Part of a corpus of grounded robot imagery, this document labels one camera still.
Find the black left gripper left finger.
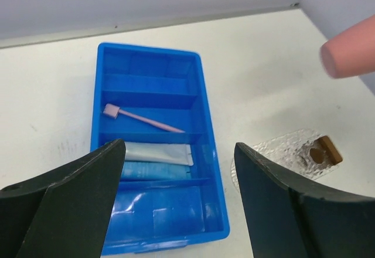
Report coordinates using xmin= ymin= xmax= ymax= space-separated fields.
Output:
xmin=1 ymin=139 xmax=126 ymax=257

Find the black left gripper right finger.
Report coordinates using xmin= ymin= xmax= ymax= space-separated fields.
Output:
xmin=234 ymin=142 xmax=374 ymax=257

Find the clear holder with wooden ends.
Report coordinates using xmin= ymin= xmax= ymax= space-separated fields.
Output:
xmin=299 ymin=135 xmax=343 ymax=179

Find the pink plastic cup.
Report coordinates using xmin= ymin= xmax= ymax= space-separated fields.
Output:
xmin=320 ymin=16 xmax=374 ymax=79

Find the clear textured oval tray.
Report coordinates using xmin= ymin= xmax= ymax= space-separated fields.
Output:
xmin=230 ymin=127 xmax=344 ymax=189

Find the blue toothpaste tube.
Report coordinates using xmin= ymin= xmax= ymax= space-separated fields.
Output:
xmin=121 ymin=161 xmax=191 ymax=181

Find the pink toothbrush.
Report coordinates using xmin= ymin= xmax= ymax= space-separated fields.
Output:
xmin=103 ymin=103 xmax=184 ymax=133

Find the white toothpaste tube green cap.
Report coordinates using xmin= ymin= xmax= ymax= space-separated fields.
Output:
xmin=125 ymin=141 xmax=193 ymax=166

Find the blue plastic divided bin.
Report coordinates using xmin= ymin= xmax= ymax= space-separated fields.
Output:
xmin=90 ymin=43 xmax=230 ymax=255

